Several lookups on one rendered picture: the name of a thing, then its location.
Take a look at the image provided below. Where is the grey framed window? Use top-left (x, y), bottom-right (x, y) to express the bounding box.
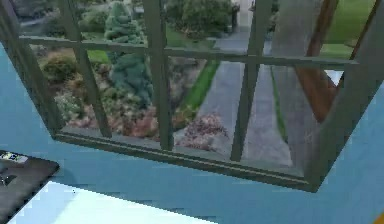
top-left (0, 0), bottom-right (384, 194)

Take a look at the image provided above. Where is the small white remote control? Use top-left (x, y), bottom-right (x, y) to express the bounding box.
top-left (0, 151), bottom-right (29, 164)

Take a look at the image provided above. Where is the small dark grey object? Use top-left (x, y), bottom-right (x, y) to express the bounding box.
top-left (0, 173), bottom-right (17, 187)

